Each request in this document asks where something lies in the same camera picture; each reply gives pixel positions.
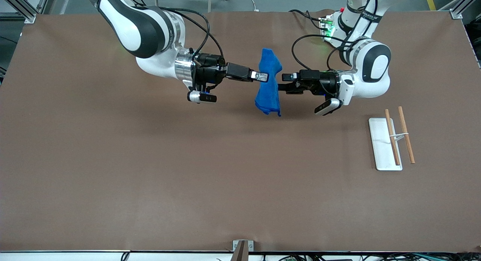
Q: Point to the aluminium frame profile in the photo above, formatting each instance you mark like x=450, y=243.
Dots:
x=22, y=9
x=460, y=9

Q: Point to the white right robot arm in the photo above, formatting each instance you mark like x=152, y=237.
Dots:
x=150, y=31

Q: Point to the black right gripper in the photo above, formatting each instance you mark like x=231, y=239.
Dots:
x=207, y=69

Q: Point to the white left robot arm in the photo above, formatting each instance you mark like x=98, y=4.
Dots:
x=370, y=69

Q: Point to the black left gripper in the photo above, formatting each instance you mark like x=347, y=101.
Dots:
x=322, y=82

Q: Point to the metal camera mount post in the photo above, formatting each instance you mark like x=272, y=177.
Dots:
x=240, y=249

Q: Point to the blue microfibre towel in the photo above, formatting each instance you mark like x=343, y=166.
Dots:
x=267, y=91

